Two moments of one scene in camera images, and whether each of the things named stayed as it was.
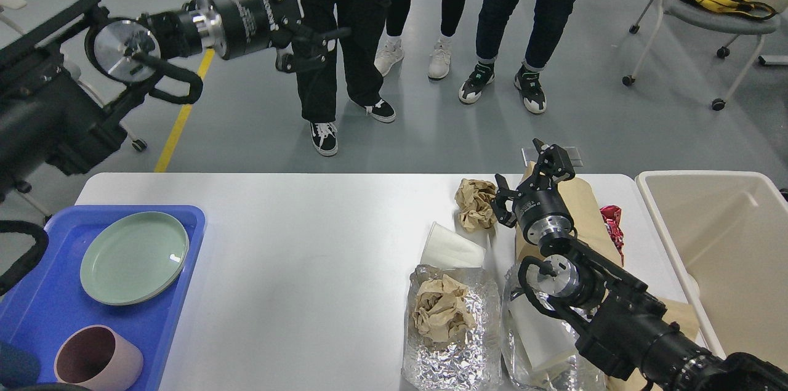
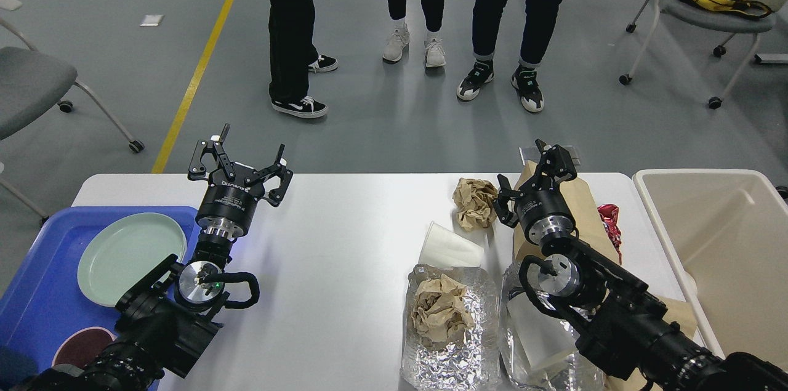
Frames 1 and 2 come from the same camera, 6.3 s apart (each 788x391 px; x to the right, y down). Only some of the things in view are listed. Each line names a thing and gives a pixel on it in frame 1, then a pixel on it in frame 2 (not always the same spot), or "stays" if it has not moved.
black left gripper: x=247 y=16 → x=228 y=208
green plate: x=135 y=259 stays
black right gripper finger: x=498 y=205 stays
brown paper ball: x=474 y=197 stays
